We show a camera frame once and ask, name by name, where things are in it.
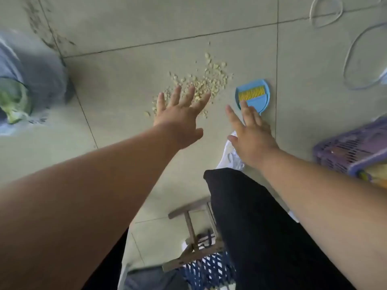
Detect person's right hand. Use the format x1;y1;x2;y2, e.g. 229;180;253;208
225;100;280;170

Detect person's left hand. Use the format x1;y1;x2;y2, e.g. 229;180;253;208
152;85;212;151

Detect blue brush yellow bristles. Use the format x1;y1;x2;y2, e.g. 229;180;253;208
238;87;266;115

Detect pile of yellow crumbs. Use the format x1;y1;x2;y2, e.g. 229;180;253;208
144;42;235;119

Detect blue plastic dustpan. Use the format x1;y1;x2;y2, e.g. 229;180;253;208
235;79;271;116

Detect grey bin with plastic bag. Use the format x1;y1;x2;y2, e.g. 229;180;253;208
0;54;76;124

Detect person's right forearm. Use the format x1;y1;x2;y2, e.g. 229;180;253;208
260;147;387;290

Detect person's left forearm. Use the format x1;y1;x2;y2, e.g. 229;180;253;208
0;125;182;290

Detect person's right white shoe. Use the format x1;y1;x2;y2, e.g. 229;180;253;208
216;131;246;172

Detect person's black trousers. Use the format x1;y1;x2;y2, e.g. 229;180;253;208
81;168;357;290

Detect purple plastic basket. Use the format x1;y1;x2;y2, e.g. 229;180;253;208
312;116;387;189

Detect wooden folding stool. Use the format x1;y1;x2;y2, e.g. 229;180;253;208
162;196;238;290

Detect yellow packet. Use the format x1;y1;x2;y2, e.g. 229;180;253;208
358;163;387;189

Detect grey cloth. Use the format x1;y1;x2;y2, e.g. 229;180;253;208
125;267;188;290

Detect white charging cable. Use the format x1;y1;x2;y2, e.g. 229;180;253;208
309;0;387;91

